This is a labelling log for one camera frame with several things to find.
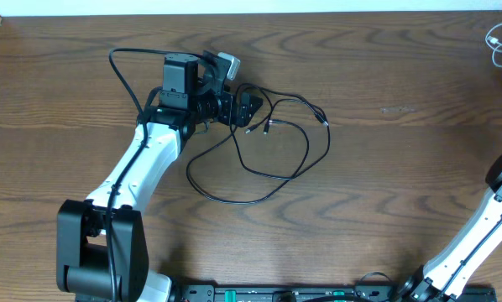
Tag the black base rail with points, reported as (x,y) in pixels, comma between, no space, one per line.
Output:
(211,293)

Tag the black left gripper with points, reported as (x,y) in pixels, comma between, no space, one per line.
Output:
(243,116)

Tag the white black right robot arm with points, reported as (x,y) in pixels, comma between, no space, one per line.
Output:
(444,277)

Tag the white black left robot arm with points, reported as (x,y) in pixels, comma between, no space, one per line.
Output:
(102,253)

